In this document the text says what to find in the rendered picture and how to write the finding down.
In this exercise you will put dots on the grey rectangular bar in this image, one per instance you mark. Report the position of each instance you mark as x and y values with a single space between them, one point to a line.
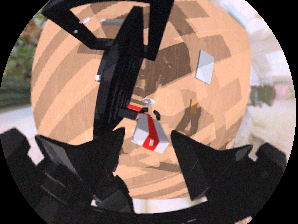
112 21

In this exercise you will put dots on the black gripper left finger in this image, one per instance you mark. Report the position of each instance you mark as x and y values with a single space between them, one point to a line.
92 163

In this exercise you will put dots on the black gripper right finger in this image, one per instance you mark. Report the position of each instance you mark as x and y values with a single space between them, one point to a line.
202 166

